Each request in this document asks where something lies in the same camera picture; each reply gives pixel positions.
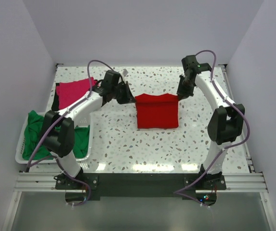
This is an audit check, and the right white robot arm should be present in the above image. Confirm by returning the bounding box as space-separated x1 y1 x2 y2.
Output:
177 55 245 189

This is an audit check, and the purple cable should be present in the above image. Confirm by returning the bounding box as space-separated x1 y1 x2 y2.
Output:
173 50 251 201
26 59 112 206

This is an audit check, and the folded pink t shirt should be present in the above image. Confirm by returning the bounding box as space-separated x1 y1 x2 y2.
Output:
59 77 97 110

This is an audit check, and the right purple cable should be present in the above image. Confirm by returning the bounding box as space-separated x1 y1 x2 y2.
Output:
173 50 251 201

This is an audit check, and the green t shirt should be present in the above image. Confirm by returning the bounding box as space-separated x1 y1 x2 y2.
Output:
21 110 90 161

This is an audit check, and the white plastic laundry basket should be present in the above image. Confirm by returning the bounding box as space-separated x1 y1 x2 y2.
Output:
15 112 93 164

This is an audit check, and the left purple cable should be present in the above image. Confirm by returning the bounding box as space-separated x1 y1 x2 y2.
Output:
26 59 112 206

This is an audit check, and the red t shirt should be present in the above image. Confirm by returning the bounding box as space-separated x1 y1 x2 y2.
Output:
135 93 179 129

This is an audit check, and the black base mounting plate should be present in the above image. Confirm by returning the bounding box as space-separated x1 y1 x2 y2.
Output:
54 173 226 203

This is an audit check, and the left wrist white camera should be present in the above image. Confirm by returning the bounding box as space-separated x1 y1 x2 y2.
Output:
122 69 128 76

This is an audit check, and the aluminium front rail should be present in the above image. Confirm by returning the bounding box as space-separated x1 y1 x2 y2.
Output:
14 172 268 193

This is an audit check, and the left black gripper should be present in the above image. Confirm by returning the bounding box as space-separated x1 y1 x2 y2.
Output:
111 81 136 104

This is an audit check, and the folded black t shirt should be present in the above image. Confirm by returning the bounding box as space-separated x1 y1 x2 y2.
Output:
51 83 60 111

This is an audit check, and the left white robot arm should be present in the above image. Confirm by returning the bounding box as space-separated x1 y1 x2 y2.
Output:
39 69 135 189

